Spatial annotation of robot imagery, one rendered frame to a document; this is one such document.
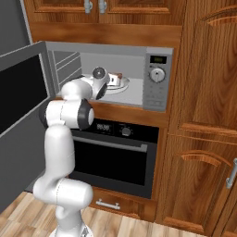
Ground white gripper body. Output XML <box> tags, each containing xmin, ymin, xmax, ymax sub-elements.
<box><xmin>106</xmin><ymin>73</ymin><xmax>121</xmax><ymax>87</ymax></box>

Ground grey microwave dial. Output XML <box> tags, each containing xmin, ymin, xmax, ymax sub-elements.
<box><xmin>149</xmin><ymin>67</ymin><xmax>167</xmax><ymax>83</ymax></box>

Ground grey microwave oven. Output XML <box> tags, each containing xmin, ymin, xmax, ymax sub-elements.
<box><xmin>44</xmin><ymin>41</ymin><xmax>175</xmax><ymax>113</ymax></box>

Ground grey microwave door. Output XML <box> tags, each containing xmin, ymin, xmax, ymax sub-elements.
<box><xmin>0</xmin><ymin>41</ymin><xmax>60</xmax><ymax>139</ymax></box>

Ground white round plate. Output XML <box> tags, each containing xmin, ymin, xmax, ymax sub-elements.
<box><xmin>80</xmin><ymin>73</ymin><xmax>131</xmax><ymax>94</ymax></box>

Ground black built-in oven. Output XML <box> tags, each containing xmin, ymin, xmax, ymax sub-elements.
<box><xmin>68</xmin><ymin>118</ymin><xmax>160</xmax><ymax>200</ymax></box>

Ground tall wooden cupboard door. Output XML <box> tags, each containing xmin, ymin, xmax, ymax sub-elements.
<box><xmin>178</xmin><ymin>0</ymin><xmax>237</xmax><ymax>134</ymax></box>
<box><xmin>156</xmin><ymin>122</ymin><xmax>237</xmax><ymax>237</ymax></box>

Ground wooden drawer front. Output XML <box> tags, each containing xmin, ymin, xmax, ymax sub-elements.
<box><xmin>88</xmin><ymin>186</ymin><xmax>158</xmax><ymax>223</ymax></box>

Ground grey oven door handle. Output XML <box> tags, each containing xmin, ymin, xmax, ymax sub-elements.
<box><xmin>71</xmin><ymin>136</ymin><xmax>149</xmax><ymax>154</ymax></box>

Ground silver cupboard handle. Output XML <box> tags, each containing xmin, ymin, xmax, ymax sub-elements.
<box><xmin>97</xmin><ymin>0</ymin><xmax>108</xmax><ymax>15</ymax></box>
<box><xmin>83</xmin><ymin>0</ymin><xmax>94</xmax><ymax>15</ymax></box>
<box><xmin>225</xmin><ymin>157</ymin><xmax>237</xmax><ymax>190</ymax></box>

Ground silver drawer handle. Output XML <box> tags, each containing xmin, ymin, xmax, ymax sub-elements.
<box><xmin>94</xmin><ymin>198</ymin><xmax>121</xmax><ymax>211</ymax></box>

